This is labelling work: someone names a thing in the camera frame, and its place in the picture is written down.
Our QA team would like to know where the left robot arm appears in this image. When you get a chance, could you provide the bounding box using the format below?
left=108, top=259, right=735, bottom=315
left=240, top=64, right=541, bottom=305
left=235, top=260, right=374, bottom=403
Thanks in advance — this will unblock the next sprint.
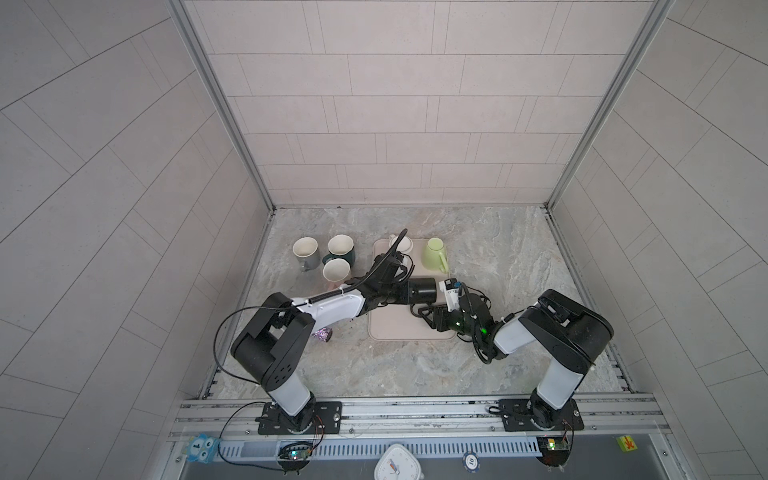
left=230, top=230, right=412, bottom=433

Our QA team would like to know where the pink mug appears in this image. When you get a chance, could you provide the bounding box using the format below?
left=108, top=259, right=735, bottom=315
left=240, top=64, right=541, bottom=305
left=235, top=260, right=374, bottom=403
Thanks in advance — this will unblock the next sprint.
left=322, top=258, right=351, bottom=289

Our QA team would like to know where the right circuit board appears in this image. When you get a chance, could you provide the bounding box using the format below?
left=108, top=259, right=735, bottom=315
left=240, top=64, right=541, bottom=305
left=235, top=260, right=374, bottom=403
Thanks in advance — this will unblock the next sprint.
left=536, top=436, right=571, bottom=467

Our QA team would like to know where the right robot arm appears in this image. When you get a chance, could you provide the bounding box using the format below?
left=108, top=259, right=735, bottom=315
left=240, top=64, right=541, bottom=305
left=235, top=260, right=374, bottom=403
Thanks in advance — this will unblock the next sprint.
left=411, top=283, right=614, bottom=432

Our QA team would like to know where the aluminium mounting rail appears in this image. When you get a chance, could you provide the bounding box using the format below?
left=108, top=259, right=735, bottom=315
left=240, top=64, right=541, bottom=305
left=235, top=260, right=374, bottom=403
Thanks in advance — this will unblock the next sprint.
left=168, top=393, right=671, bottom=439

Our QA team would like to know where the white kitchen timer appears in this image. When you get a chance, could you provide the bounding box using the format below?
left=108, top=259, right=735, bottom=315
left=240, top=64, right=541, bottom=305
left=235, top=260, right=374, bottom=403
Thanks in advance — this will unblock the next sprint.
left=374, top=444, right=424, bottom=480

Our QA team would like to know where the black mug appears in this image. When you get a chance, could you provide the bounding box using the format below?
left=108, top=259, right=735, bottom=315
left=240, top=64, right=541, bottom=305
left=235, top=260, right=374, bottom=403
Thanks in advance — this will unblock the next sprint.
left=407, top=277, right=437, bottom=317

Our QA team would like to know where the round blue badge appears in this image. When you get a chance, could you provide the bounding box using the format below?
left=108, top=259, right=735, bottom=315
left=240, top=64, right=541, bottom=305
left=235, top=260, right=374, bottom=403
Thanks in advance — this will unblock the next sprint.
left=462, top=452, right=479, bottom=473

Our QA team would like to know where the beige plastic tray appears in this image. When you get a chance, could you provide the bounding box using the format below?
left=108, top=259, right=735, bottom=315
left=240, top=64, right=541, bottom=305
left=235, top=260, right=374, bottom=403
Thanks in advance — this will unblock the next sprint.
left=368, top=238, right=454, bottom=341

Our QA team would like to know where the circuit board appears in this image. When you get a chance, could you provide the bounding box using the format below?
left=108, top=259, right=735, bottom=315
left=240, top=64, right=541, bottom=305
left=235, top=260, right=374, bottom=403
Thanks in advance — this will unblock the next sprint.
left=278, top=441, right=314, bottom=461
left=536, top=436, right=571, bottom=467

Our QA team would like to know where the light green mug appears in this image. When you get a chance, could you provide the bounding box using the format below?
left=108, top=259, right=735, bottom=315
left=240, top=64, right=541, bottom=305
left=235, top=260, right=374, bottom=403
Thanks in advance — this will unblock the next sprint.
left=422, top=237, right=450, bottom=274

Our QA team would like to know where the purple glitter tube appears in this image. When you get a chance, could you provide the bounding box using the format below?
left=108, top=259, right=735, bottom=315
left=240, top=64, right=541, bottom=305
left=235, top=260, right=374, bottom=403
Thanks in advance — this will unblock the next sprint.
left=312, top=327, right=333, bottom=343

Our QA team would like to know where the white mug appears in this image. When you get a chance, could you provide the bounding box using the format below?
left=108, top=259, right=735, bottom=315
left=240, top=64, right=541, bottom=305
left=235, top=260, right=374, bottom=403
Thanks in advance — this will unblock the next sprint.
left=389, top=235, right=413, bottom=255

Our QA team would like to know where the grey mug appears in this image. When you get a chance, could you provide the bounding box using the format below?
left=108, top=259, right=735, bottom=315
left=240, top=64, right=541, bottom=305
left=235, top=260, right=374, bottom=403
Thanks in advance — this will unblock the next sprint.
left=292, top=237, right=321, bottom=272

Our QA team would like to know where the dark green mug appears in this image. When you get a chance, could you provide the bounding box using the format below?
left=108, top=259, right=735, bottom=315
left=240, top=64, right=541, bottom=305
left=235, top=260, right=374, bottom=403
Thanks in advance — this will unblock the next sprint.
left=322, top=234, right=356, bottom=267

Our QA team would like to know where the blue tag block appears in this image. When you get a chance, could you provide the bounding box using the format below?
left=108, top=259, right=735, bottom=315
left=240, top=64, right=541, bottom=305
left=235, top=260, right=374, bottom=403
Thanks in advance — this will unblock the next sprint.
left=186, top=434, right=220, bottom=464

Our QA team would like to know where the left circuit board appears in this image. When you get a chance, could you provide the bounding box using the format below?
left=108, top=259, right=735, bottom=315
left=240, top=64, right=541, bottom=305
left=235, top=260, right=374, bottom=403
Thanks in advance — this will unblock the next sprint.
left=278, top=441, right=314, bottom=461

